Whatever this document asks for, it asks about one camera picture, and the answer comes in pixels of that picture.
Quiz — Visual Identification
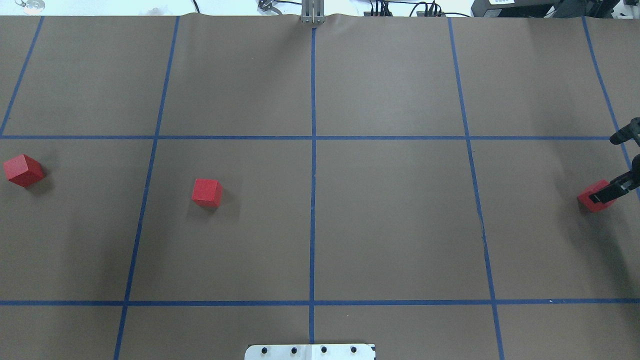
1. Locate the red block moved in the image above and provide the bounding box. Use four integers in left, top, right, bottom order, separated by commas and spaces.
577, 179, 617, 214
190, 178, 224, 208

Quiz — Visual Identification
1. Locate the red block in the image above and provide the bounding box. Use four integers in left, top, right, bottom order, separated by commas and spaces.
2, 153, 46, 188

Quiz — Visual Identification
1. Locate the black box top right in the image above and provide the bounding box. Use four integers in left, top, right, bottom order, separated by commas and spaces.
470, 0, 639, 19

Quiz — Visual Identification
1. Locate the brown paper table mat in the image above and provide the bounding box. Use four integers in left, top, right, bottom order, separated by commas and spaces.
1, 13, 639, 360

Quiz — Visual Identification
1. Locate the clear tape roll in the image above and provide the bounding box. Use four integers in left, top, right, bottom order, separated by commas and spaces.
14, 0, 46, 16

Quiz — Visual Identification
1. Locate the aluminium frame post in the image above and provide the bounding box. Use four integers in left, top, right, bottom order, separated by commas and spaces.
300, 0, 326, 25

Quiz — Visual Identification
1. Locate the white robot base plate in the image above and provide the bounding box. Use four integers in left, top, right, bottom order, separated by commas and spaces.
244, 343, 377, 360

